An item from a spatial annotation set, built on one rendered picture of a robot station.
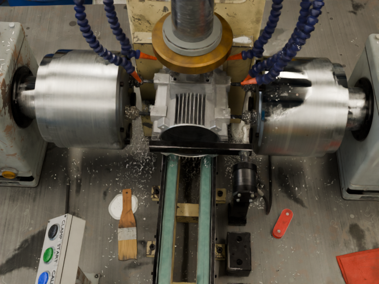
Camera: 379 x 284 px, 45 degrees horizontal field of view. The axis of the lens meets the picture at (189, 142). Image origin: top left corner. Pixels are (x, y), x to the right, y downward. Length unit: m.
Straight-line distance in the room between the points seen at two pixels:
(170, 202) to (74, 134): 0.29
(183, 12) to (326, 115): 0.40
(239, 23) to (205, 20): 0.32
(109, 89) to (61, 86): 0.11
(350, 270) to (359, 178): 0.24
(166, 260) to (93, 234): 0.26
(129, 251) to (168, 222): 0.16
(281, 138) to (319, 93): 0.13
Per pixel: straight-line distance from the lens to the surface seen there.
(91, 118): 1.08
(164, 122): 1.07
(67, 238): 0.99
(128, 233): 1.26
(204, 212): 1.16
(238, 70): 1.22
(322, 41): 1.69
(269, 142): 1.09
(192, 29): 0.96
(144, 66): 1.22
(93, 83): 1.08
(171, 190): 1.18
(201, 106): 1.08
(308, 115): 1.07
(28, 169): 1.31
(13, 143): 1.21
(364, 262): 1.31
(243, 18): 1.25
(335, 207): 1.35
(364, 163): 1.21
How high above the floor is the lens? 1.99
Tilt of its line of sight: 59 degrees down
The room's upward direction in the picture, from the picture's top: straight up
